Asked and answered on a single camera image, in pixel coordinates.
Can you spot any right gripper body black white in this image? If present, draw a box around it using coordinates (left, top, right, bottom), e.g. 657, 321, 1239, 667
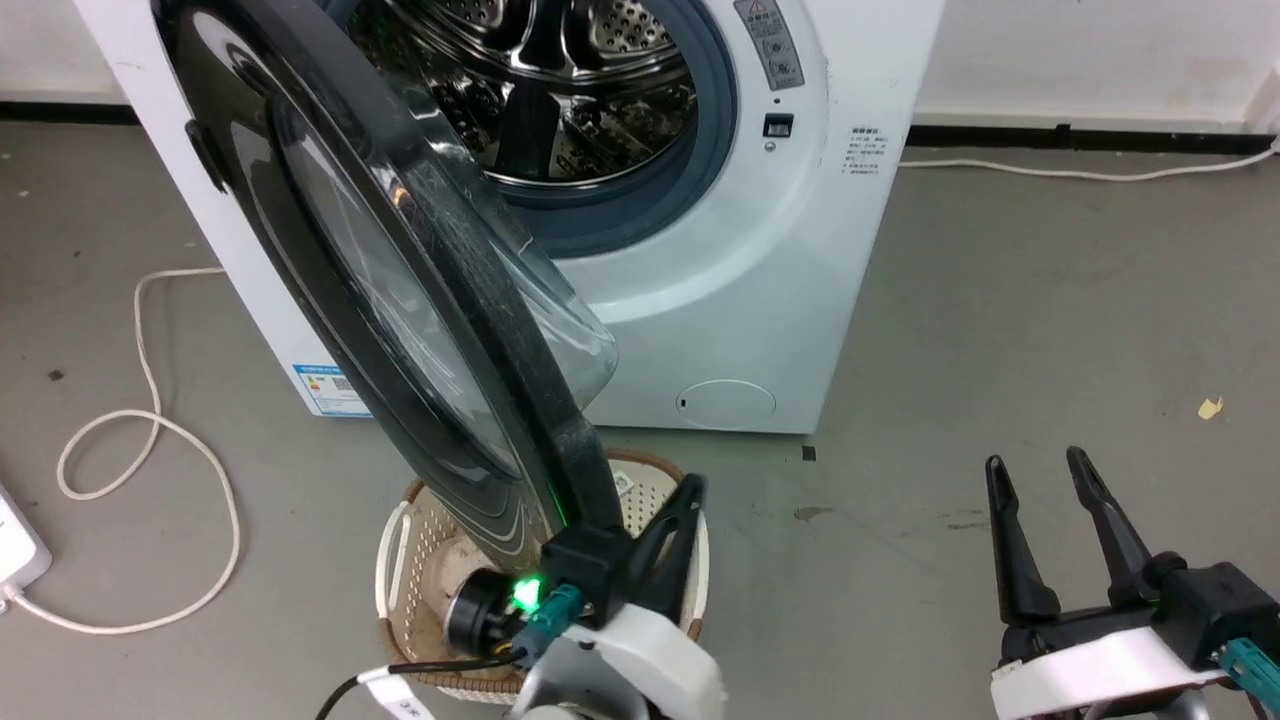
989, 561, 1280, 720

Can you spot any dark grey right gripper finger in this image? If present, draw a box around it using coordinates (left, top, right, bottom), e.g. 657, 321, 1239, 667
1065, 445, 1187, 607
984, 454, 1062, 630

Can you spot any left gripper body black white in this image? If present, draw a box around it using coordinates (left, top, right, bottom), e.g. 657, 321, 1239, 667
543, 524, 727, 720

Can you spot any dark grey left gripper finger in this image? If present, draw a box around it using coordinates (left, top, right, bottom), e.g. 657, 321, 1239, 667
629, 474, 707, 622

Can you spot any black round washing machine door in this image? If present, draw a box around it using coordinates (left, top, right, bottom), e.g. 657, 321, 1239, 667
150, 0, 626, 581

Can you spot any white front-load washing machine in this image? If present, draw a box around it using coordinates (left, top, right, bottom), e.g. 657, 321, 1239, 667
75, 0, 946, 436

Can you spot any blue-grey rubber door gasket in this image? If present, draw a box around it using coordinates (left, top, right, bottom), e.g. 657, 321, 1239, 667
498, 0, 741, 261

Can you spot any beige plastic laundry basket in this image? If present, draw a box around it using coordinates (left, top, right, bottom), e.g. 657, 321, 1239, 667
375, 450, 711, 706

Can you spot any blue energy label sticker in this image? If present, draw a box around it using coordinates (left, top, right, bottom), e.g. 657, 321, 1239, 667
292, 362, 374, 419

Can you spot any steel perforated washer drum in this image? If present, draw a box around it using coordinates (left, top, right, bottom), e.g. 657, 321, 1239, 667
345, 0, 701, 188

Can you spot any white power strip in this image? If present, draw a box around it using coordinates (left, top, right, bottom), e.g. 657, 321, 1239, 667
0, 484, 54, 603

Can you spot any teal cable plug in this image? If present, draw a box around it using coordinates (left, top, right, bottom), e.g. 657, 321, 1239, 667
518, 584, 584, 663
1213, 638, 1280, 713

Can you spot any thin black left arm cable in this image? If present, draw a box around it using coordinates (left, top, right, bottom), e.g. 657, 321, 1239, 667
315, 648, 531, 720

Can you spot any thin white floor cable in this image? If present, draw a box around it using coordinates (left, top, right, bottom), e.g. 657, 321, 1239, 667
898, 138, 1280, 184

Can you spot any long looped white power cable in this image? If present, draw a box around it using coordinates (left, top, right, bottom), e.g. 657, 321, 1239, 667
3, 265, 243, 637

